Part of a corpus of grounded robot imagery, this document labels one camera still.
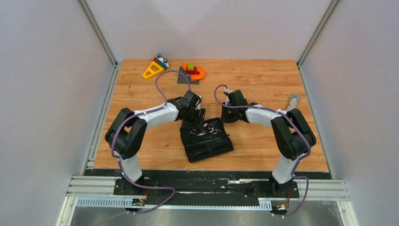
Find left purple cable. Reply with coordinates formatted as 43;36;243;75
111;70;192;216

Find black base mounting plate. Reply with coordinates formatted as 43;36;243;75
113;169;300;206

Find silver scissors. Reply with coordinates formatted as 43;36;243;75
188;129;207;137
204;123;220;134

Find yellow triangle toy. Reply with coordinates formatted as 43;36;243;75
142;53;170;79

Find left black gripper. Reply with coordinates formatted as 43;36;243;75
182;107;206;132

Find orange curved toy piece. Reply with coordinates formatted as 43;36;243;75
182;63;206;81

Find grey lego baseplate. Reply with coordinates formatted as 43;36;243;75
177;66;200;85

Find black zip tool case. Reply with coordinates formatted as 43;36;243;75
180;118;234;163

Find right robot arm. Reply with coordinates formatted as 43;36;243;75
221;88;317;197

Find red lego block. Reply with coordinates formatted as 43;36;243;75
185;67;198;75

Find clear tube of beads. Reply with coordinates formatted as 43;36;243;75
286;94;301;111

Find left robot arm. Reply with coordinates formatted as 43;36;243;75
104;90;205;194

